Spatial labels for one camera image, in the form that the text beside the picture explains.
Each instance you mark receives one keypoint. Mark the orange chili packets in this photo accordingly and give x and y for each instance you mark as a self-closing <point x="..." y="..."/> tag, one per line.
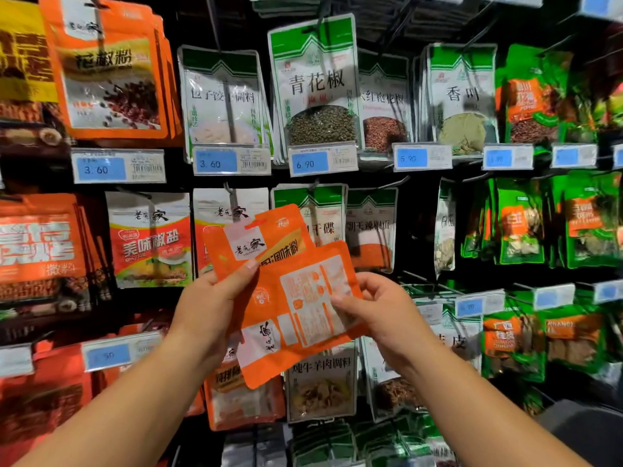
<point x="107" y="73"/>

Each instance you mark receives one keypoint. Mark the person's left hand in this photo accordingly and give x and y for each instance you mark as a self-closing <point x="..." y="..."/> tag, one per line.
<point x="209" y="321"/>

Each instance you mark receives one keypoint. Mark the clear red peppercorn packets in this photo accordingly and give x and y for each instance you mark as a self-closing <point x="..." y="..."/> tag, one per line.
<point x="385" y="116"/>

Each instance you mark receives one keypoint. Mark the clear white-slice packets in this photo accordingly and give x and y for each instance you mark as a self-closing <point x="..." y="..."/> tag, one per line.
<point x="444" y="228"/>

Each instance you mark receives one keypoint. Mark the clear orange powder packets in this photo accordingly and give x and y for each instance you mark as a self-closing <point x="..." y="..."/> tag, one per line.
<point x="321" y="214"/>

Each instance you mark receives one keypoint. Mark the green leaf packets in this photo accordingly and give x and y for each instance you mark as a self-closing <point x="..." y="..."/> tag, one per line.
<point x="589" y="219"/>

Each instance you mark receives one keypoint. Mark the green orange Guangxi cinnamon bags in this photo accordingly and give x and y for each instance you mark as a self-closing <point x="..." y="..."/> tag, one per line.
<point x="511" y="345"/>
<point x="574" y="335"/>

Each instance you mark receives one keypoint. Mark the yellow packets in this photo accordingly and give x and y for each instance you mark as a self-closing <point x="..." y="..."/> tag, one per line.
<point x="24" y="63"/>

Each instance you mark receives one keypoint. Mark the black shopping basket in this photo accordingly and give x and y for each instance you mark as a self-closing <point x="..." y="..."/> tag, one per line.
<point x="584" y="433"/>

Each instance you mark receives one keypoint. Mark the white red-label packets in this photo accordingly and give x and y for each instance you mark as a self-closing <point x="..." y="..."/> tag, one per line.
<point x="214" y="214"/>
<point x="148" y="243"/>

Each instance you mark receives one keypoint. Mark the green red-peppercorn packets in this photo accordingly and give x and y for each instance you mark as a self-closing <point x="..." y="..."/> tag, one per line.
<point x="531" y="107"/>

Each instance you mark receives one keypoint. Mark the orange bold-print packets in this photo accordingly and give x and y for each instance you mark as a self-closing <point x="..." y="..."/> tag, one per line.
<point x="44" y="253"/>

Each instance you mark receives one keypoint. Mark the clear dried-leaf packets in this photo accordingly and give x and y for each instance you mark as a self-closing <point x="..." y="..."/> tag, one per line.
<point x="459" y="107"/>

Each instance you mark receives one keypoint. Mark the clear green peppercorn packets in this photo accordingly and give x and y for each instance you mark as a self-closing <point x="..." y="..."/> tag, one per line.
<point x="313" y="92"/>

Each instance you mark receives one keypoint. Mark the row of green white packets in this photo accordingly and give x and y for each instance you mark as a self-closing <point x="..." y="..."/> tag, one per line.
<point x="389" y="447"/>

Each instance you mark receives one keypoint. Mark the red green packets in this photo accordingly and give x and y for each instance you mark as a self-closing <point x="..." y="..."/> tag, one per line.
<point x="603" y="107"/>

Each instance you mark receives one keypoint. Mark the orange seasoning packet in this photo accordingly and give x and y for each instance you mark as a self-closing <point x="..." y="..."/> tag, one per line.
<point x="243" y="403"/>
<point x="258" y="238"/>
<point x="292" y="316"/>

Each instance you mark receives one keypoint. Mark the person's right forearm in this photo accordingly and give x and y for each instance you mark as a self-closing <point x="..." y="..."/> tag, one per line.
<point x="487" y="423"/>

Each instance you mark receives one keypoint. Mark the clear chili powder packets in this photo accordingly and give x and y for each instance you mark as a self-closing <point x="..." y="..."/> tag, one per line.
<point x="372" y="228"/>

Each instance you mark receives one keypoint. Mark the person's left forearm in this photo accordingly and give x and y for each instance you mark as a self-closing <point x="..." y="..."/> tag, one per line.
<point x="117" y="423"/>

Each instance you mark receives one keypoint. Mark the clear cinnamon packets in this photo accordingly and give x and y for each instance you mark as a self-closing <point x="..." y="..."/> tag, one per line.
<point x="465" y="340"/>

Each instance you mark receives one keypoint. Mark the person's right hand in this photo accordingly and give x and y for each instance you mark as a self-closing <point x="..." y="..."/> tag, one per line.
<point x="394" y="326"/>

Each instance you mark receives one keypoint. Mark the green white-slice packets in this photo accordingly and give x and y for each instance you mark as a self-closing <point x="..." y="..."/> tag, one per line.
<point x="516" y="223"/>

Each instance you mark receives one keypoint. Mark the clear brown-spice packets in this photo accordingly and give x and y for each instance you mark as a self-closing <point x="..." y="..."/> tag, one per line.
<point x="394" y="389"/>

